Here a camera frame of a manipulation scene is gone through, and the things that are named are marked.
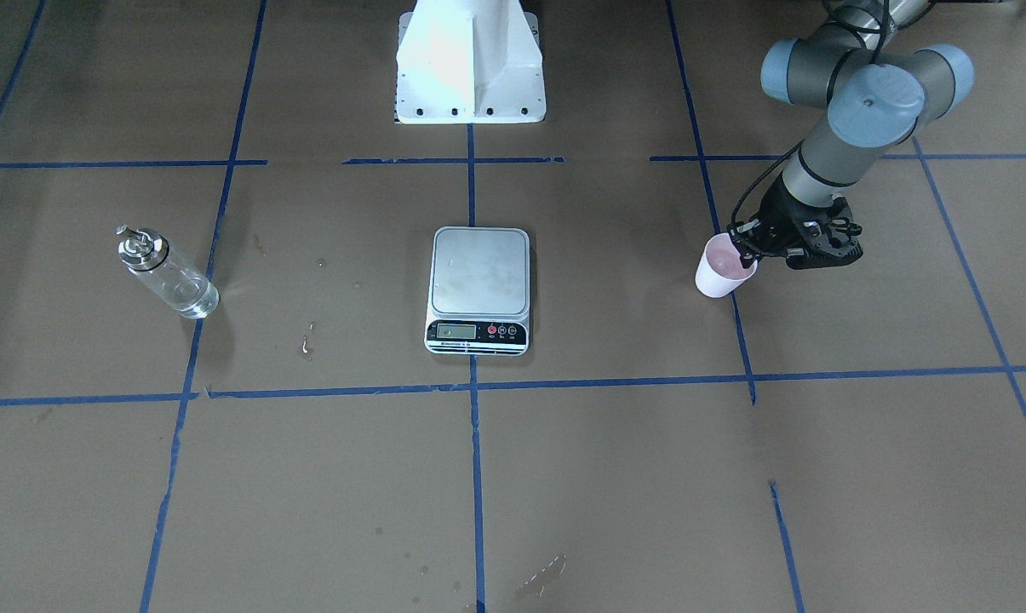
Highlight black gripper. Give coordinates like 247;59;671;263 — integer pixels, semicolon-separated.
728;178;863;268

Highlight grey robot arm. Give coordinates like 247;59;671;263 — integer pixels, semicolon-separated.
727;1;975;269

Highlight white digital kitchen scale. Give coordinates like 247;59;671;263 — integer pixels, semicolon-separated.
424;226;531;356

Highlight glass sauce dispenser bottle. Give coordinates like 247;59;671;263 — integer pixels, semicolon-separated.
116;225;220;319

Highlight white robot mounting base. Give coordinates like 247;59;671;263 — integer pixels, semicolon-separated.
393;1;547;125

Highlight pink plastic cup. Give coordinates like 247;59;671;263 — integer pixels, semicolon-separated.
695;233;758;298

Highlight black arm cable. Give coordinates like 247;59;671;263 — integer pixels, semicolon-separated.
728;140;803;231

